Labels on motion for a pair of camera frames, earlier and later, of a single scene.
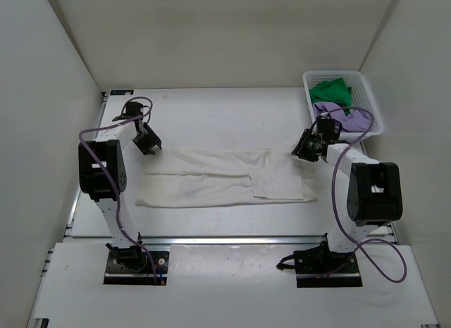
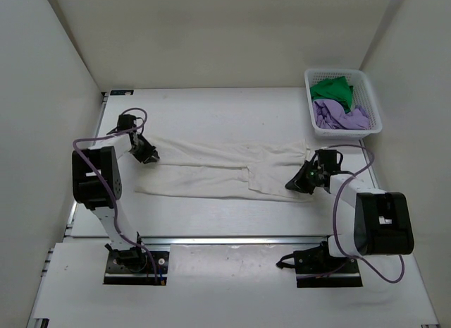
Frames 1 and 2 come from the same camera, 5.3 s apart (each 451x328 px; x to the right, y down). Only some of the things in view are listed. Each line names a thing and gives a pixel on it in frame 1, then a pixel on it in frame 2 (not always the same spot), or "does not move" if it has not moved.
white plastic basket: [362, 97] does not move
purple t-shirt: [359, 120] does not move
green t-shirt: [332, 91] does not move
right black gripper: [304, 149] → [305, 180]
